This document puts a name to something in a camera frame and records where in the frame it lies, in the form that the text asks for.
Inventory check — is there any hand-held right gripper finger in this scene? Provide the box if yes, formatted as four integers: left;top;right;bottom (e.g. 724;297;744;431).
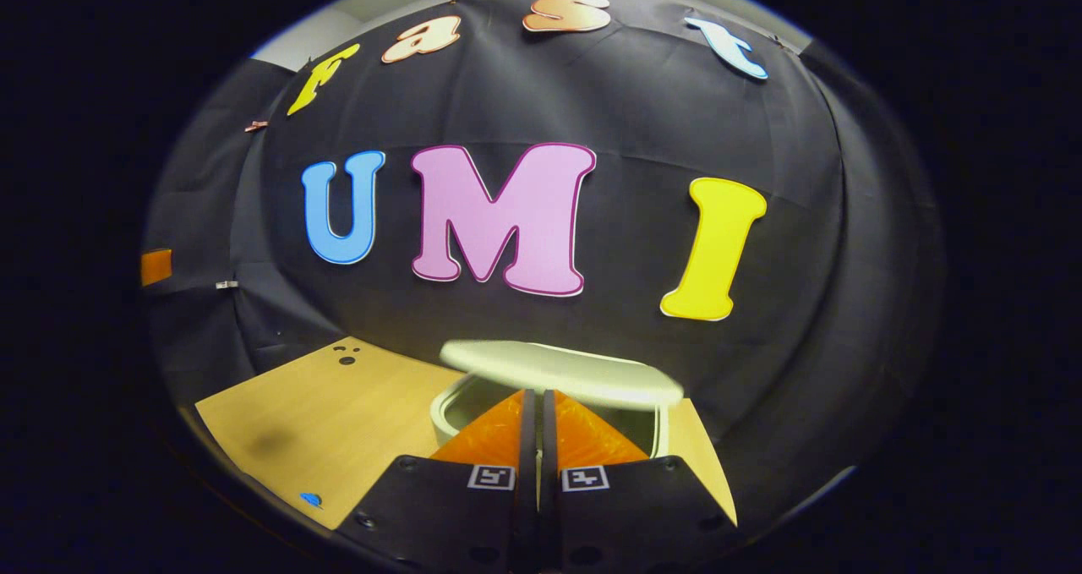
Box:
541;388;740;574
334;388;539;574

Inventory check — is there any pale green garbage bin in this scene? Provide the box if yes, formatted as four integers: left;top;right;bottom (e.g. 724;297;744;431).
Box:
429;339;686;461

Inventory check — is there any black backdrop cloth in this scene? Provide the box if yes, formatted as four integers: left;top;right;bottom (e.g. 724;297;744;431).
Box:
142;0;943;507

